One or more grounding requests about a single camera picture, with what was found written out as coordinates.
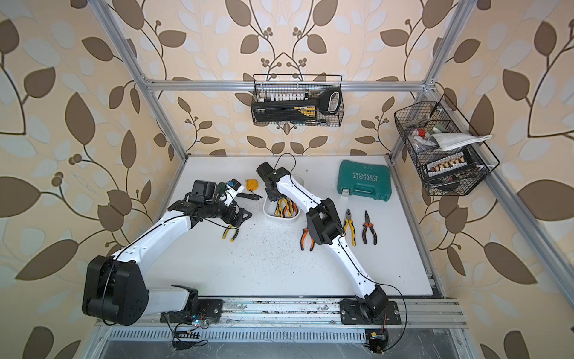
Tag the front aluminium rail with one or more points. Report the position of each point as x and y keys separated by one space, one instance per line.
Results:
x=270 y=312

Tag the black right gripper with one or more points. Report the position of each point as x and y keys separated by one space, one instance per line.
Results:
x=271 y=196

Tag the socket set in right basket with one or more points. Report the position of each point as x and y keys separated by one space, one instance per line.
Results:
x=454 y=163

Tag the right wire basket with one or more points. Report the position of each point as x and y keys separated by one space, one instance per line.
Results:
x=449 y=154

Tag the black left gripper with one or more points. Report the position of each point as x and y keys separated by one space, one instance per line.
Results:
x=232 y=218

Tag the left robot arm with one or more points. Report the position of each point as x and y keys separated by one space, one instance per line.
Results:
x=115 y=287

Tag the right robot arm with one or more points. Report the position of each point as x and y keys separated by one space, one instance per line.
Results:
x=371 y=304

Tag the black red pliers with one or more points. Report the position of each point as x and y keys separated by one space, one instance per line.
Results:
x=368 y=227

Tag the aluminium frame post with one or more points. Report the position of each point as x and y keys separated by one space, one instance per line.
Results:
x=104 y=16

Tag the black yellow tool in basket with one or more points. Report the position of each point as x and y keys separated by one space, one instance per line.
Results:
x=303 y=107

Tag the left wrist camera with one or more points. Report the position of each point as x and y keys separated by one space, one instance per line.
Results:
x=231 y=190

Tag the white plastic storage box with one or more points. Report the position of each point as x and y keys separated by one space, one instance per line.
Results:
x=269 y=207

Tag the wire basket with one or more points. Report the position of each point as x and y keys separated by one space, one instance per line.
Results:
x=294 y=82
x=449 y=154

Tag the green tool case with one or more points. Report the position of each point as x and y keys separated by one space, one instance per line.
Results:
x=364 y=180

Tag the white papers in basket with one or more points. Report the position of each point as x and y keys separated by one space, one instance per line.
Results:
x=452 y=141

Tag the back wire basket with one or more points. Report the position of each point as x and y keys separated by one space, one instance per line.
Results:
x=294 y=82

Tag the yellow tape measure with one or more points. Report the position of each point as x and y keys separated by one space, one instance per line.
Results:
x=251 y=184

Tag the orange long nose pliers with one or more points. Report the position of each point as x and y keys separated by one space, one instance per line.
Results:
x=305 y=237

